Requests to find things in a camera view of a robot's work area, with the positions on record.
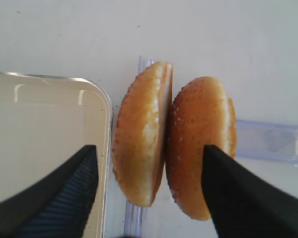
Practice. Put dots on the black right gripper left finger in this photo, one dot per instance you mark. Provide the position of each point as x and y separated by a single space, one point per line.
57 206

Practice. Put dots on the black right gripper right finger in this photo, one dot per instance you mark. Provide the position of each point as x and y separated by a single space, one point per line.
241 204

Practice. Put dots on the bun top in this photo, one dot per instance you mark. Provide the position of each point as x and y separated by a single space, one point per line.
202 114

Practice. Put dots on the cream plastic tray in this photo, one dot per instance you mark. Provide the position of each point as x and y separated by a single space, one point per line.
43 121

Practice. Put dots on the far standing bun half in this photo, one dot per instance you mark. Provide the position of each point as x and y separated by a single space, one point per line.
139 136

